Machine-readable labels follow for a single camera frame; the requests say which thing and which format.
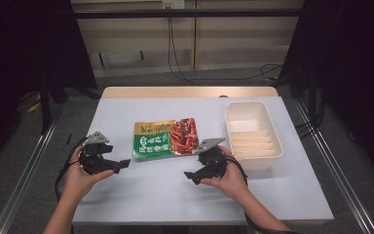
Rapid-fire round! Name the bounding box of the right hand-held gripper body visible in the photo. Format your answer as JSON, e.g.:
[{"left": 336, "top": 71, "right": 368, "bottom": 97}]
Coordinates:
[{"left": 194, "top": 136, "right": 228, "bottom": 180}]

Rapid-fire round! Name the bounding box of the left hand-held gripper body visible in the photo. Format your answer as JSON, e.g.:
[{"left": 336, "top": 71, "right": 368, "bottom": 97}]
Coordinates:
[{"left": 79, "top": 131, "right": 122, "bottom": 176}]

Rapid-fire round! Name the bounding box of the green and red food packet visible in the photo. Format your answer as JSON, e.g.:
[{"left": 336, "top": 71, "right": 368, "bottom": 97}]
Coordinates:
[{"left": 132, "top": 117, "right": 201, "bottom": 161}]

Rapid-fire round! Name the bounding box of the white plastic bin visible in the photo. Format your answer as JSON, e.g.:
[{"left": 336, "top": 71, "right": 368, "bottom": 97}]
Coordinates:
[{"left": 224, "top": 100, "right": 284, "bottom": 171}]

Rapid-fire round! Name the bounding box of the person's left hand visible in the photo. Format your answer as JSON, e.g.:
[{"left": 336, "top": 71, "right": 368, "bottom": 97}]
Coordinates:
[{"left": 59, "top": 144, "right": 115, "bottom": 203}]

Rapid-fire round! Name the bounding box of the person's right hand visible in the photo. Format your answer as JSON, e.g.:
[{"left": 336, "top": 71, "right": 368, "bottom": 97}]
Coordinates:
[{"left": 200, "top": 144, "right": 251, "bottom": 201}]

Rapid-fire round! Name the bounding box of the white table mat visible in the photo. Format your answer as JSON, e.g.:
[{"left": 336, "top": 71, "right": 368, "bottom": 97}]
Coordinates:
[{"left": 72, "top": 97, "right": 335, "bottom": 224}]

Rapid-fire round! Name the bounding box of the black metal stand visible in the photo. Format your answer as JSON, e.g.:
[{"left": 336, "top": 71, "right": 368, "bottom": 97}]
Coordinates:
[{"left": 38, "top": 76, "right": 54, "bottom": 136}]

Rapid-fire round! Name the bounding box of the black curtain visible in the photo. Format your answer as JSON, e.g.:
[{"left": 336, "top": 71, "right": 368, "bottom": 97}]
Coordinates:
[
  {"left": 0, "top": 0, "right": 98, "bottom": 183},
  {"left": 272, "top": 0, "right": 374, "bottom": 183}
]

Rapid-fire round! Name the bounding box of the black horizontal bar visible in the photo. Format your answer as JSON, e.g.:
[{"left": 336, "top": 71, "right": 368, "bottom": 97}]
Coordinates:
[{"left": 73, "top": 9, "right": 304, "bottom": 20}]

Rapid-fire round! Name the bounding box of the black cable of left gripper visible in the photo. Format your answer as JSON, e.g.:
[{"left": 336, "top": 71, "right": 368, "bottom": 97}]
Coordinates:
[{"left": 54, "top": 136, "right": 90, "bottom": 201}]

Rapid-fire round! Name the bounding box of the aluminium floor rail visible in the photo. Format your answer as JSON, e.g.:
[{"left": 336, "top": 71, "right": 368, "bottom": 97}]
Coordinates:
[
  {"left": 295, "top": 100, "right": 374, "bottom": 234},
  {"left": 0, "top": 122, "right": 58, "bottom": 234}
]

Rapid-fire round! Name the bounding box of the black wall cable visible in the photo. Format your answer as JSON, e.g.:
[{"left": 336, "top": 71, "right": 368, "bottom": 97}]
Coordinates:
[{"left": 167, "top": 17, "right": 284, "bottom": 83}]

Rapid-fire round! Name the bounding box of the white wall socket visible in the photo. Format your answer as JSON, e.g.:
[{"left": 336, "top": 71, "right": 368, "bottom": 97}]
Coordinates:
[{"left": 161, "top": 0, "right": 186, "bottom": 10}]

